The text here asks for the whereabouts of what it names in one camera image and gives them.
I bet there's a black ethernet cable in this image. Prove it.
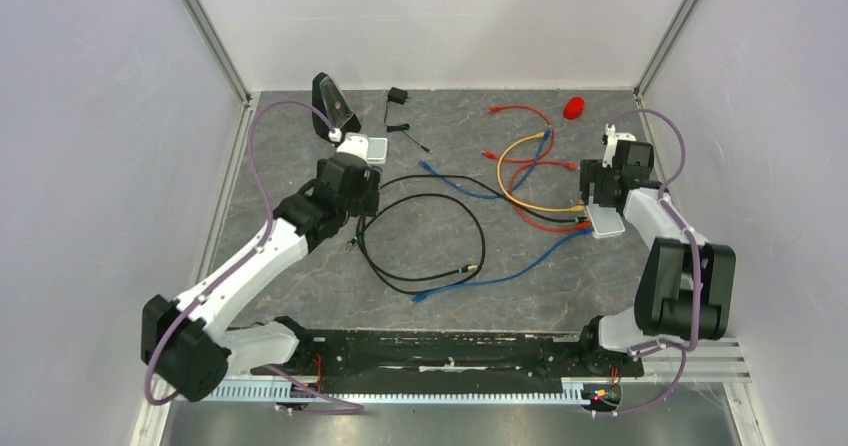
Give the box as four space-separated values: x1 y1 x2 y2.
355 174 588 297
344 193 488 285

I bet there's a white network switch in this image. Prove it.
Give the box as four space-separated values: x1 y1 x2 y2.
586 204 626 239
366 137 389 165

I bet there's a long red ethernet cable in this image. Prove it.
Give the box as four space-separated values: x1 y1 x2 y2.
508 159 593 235

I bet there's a yellow ethernet cable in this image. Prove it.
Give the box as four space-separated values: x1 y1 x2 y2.
496 132 588 216

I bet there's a short red ethernet cable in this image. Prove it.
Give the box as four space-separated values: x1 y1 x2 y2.
481 103 556 165

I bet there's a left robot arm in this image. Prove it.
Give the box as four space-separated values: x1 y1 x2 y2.
141 153 381 405

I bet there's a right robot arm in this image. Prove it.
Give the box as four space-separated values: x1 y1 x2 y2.
577 133 736 374

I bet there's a red round cap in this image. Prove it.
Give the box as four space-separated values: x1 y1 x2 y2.
562 96 586 121

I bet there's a black metronome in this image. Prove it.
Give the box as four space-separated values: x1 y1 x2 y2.
312 72 361 133

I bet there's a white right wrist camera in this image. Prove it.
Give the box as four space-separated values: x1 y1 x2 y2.
602 123 636 168

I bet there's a black power adapter with cord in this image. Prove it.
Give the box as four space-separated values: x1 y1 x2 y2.
383 87 430 156

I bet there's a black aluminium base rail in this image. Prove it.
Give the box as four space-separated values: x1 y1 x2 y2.
279 329 645 394

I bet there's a white slotted cable duct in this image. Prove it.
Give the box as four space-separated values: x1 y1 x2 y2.
204 379 589 406

